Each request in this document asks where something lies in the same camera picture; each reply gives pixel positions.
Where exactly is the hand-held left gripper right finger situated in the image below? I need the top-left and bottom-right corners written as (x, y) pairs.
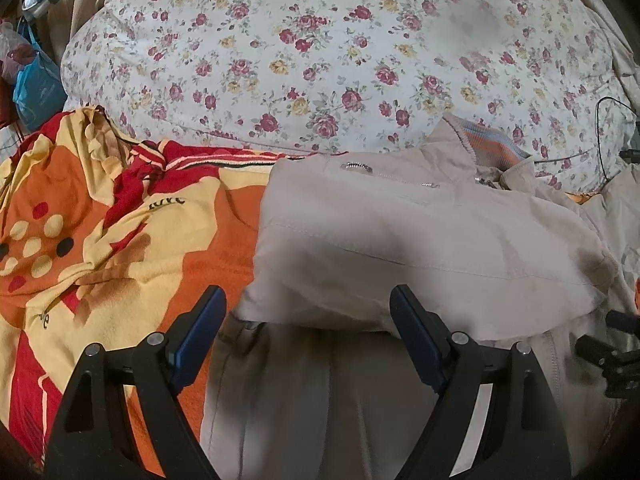
top-left (389, 285), bottom-right (573, 480)

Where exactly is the white floral quilt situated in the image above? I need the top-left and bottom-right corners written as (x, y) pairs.
top-left (60, 0), bottom-right (637, 196)

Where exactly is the thin black cable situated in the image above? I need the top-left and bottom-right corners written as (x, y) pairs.
top-left (532, 96), bottom-right (640, 186)

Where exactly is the blue plastic bag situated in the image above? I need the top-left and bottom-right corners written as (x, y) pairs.
top-left (12, 20), bottom-right (68, 132)

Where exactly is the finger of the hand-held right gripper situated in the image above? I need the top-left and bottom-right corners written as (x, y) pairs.
top-left (606, 310), bottom-right (640, 337)
top-left (575, 334), bottom-right (640, 399)

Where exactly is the red plastic bag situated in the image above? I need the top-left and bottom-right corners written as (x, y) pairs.
top-left (0, 20), bottom-right (32, 126)

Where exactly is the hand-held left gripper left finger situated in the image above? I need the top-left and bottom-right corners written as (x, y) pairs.
top-left (42, 285), bottom-right (228, 480)

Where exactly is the orange yellow printed blanket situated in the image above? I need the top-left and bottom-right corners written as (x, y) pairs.
top-left (0, 105), bottom-right (281, 480)

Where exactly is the beige zip jacket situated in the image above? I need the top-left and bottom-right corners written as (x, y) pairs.
top-left (200, 112), bottom-right (640, 480)

